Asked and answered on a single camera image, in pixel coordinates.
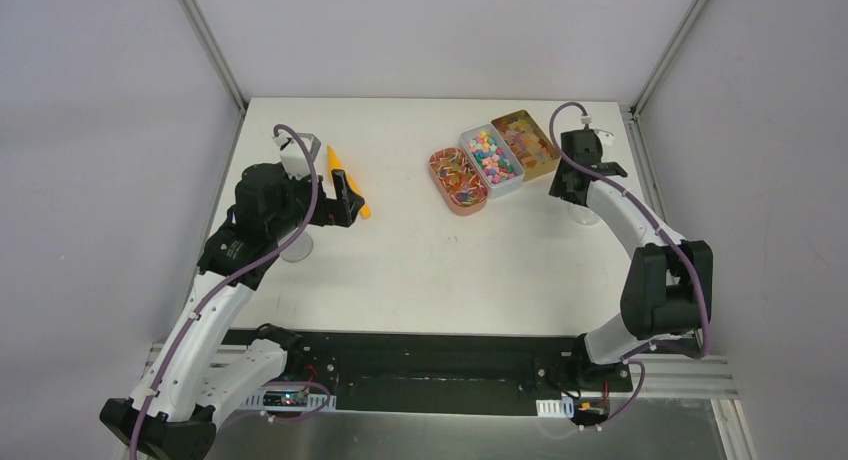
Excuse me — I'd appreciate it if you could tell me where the gold tray of gummies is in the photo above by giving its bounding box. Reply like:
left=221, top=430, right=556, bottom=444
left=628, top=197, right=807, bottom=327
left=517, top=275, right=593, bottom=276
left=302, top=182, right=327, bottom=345
left=491, top=110, right=560, bottom=182

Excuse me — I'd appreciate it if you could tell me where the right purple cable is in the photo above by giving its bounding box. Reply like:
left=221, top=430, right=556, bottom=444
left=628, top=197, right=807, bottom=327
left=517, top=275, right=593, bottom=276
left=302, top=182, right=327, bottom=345
left=535, top=101, right=713, bottom=438

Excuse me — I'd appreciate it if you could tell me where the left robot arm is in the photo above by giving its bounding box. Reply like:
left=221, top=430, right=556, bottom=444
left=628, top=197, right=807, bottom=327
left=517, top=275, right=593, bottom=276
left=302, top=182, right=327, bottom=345
left=99, top=163, right=365, bottom=459

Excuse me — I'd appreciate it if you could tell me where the clear plastic jar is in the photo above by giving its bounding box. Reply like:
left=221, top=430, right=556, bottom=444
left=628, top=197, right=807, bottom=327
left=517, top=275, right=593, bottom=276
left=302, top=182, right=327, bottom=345
left=568, top=204, right=601, bottom=226

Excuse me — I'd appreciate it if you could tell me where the purple cable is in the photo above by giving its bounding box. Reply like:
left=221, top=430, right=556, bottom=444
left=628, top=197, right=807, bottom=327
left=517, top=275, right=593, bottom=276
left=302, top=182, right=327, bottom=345
left=535, top=101, right=713, bottom=438
left=127, top=123, right=333, bottom=460

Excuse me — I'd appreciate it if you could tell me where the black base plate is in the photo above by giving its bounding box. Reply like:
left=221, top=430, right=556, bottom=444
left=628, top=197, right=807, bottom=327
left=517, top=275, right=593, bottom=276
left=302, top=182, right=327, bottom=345
left=223, top=325, right=634, bottom=416

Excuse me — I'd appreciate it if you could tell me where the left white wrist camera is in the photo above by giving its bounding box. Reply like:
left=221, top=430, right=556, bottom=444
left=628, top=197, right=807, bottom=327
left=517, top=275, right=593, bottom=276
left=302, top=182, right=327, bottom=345
left=274, top=133, right=322, bottom=179

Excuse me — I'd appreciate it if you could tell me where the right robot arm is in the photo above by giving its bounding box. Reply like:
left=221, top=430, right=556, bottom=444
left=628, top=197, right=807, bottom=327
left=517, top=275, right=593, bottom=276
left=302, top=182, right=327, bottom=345
left=549, top=127, right=713, bottom=390

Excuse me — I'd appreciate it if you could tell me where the aluminium frame rail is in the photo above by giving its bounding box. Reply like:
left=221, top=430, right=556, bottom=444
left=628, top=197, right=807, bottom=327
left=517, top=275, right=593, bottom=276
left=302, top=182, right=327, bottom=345
left=145, top=343, right=740, bottom=400

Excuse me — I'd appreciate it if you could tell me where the clear jar lid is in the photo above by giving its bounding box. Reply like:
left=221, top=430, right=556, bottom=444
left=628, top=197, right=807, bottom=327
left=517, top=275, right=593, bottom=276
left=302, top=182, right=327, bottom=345
left=278, top=232, right=314, bottom=263

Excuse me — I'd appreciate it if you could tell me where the yellow plastic scoop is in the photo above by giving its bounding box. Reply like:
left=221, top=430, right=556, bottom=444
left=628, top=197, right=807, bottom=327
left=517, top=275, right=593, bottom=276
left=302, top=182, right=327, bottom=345
left=326, top=145, right=372, bottom=220

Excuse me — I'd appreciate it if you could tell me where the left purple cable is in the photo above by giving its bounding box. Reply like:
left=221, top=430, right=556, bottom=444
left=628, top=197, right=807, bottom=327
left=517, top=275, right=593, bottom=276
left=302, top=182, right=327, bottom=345
left=127, top=123, right=333, bottom=460

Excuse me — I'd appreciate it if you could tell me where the white tray of star candies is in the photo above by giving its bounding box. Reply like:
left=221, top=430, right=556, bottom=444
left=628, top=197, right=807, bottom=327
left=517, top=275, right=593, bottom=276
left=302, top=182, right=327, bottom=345
left=459, top=123, right=525, bottom=200

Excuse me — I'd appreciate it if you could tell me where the orange tray of lollipops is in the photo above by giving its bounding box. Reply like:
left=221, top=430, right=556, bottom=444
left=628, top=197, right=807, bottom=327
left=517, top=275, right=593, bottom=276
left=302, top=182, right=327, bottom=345
left=428, top=147, right=488, bottom=216

